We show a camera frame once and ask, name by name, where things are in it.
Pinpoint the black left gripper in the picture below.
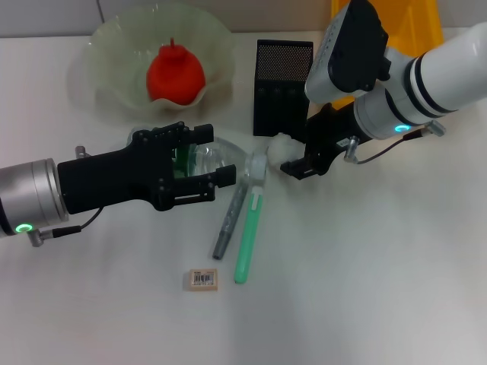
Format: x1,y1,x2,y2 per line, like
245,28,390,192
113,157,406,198
56,121,237,216

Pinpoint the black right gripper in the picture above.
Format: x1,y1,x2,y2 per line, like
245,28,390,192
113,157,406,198
279,102,368,182

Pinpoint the clear bottle green label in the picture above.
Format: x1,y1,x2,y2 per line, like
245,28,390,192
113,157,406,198
126,126,269,188

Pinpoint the white paper ball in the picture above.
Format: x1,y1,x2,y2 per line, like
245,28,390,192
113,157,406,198
266,132,306,169

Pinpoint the grey pen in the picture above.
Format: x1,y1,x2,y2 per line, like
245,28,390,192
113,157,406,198
211,177,249,261

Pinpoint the black mesh pen holder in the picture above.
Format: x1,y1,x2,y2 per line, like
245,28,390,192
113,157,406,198
252,39,315,138

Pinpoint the beige eraser with barcode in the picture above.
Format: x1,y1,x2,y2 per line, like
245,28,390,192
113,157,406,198
183,267,220,294

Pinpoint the pale green glass fruit plate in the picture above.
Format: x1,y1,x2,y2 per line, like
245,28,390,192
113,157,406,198
67,2,234,125

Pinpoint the yellow plastic bin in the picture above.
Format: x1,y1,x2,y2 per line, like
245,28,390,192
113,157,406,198
329,0,444,108

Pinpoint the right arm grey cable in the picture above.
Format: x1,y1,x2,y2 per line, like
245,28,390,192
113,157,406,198
343,119,447,166

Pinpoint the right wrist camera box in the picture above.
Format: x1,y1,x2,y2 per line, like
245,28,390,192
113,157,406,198
304,0,390,104

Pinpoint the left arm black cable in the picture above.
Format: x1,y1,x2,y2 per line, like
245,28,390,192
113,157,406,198
28,206,104,249

